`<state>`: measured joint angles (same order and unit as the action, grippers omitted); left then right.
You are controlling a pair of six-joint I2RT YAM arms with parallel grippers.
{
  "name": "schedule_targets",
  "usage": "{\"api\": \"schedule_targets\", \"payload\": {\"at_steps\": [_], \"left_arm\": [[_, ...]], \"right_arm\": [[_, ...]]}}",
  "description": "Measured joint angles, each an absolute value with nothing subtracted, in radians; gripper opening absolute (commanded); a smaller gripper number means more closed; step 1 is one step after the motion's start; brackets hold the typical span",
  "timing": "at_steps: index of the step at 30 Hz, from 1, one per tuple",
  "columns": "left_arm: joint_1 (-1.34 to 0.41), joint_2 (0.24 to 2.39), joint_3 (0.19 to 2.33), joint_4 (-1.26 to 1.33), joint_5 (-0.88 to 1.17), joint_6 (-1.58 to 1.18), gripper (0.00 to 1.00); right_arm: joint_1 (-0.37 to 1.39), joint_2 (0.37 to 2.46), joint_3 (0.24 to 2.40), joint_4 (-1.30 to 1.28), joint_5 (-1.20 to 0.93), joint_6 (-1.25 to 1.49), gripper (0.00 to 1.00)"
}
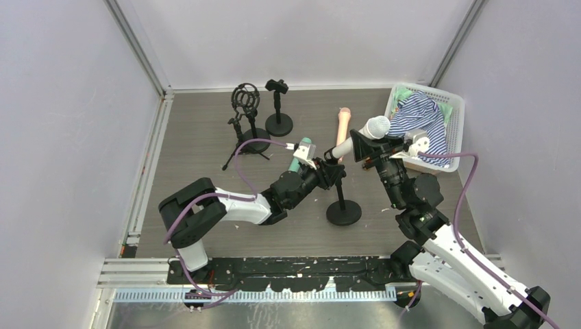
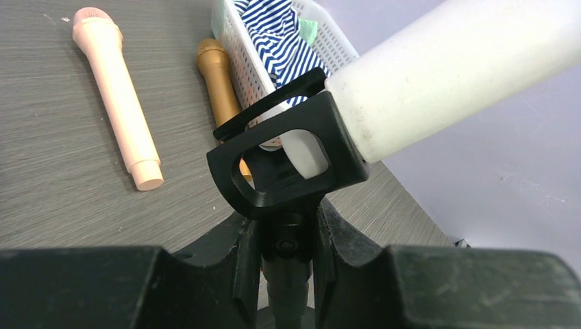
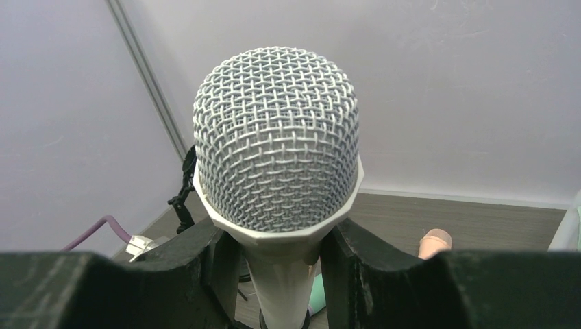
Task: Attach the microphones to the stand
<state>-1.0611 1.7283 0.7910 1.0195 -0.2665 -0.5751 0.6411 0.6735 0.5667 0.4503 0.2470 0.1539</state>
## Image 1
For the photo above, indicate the white microphone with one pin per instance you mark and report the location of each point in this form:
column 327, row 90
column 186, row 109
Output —
column 374, row 129

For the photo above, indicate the pink microphone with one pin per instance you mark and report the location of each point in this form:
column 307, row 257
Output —
column 344, row 117

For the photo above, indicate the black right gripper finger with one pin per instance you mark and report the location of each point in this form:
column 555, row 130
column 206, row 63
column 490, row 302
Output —
column 358, row 139
column 363, row 154

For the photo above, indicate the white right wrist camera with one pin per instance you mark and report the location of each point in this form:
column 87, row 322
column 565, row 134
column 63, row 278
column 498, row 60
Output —
column 415, row 142

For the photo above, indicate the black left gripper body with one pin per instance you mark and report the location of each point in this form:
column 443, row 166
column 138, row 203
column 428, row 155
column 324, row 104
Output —
column 325, row 173

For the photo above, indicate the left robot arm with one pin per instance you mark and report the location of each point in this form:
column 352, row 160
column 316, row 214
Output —
column 192, row 212

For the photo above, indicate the black stand with clip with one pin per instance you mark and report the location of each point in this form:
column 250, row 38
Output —
column 278, row 124

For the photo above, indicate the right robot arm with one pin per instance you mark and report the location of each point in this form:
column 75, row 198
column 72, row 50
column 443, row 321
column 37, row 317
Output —
column 436, row 253

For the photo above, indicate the blue striped cloth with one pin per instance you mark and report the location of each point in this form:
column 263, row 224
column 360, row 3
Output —
column 420, row 112

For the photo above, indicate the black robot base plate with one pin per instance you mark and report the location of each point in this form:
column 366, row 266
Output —
column 301, row 274

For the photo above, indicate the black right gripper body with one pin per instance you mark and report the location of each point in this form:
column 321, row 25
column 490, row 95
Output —
column 376, row 151

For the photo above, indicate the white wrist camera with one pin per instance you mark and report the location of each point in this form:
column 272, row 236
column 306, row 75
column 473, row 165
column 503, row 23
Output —
column 310, row 163
column 415, row 142

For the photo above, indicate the green cloth in basket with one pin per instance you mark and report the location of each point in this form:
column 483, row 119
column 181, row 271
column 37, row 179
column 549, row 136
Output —
column 403, row 93

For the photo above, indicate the black shock mount stand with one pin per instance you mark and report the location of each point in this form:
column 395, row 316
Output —
column 245, row 100

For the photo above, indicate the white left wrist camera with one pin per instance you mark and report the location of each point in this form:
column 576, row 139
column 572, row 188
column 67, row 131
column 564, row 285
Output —
column 310, row 163

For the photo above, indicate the white plastic basket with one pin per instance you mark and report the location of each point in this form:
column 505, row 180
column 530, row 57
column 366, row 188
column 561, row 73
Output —
column 453, row 130

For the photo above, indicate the green microphone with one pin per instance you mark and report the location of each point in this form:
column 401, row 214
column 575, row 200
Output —
column 301, row 154

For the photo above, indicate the aluminium frame rail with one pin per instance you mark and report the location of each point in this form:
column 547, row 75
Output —
column 126, row 270

